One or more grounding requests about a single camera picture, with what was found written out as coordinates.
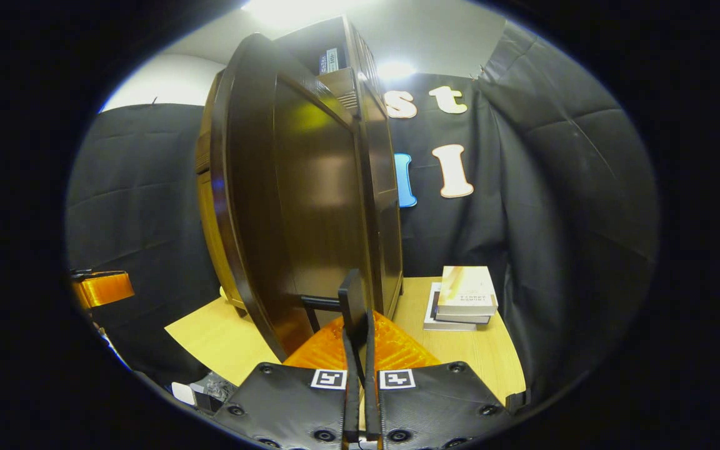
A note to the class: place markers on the large ceiling light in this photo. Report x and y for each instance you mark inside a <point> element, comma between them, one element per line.
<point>297,9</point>

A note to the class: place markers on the light grey book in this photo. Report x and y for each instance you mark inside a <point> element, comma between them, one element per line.
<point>332,60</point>

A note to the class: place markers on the white cover book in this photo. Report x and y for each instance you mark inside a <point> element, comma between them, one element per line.
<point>438,324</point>

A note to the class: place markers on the black backdrop cloth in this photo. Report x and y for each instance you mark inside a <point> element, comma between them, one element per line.
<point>554,219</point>

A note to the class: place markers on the wooden shoe cabinet door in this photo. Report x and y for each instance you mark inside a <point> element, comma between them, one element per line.
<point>310,206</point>
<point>213,237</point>

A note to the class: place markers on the wooden double-door shoe cabinet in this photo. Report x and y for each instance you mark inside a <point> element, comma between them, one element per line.
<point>385,219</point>

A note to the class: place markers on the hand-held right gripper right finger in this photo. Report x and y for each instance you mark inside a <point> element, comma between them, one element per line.
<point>371,406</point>

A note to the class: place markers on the dark cover book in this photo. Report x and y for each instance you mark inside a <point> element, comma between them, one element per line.
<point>463,317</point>

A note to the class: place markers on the dark blue book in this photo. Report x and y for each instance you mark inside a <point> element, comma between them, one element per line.
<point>322,64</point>

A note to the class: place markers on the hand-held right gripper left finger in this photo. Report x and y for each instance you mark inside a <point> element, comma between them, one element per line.
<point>352,406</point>

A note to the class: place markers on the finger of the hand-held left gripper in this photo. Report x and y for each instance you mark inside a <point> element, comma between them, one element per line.
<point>107,287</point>

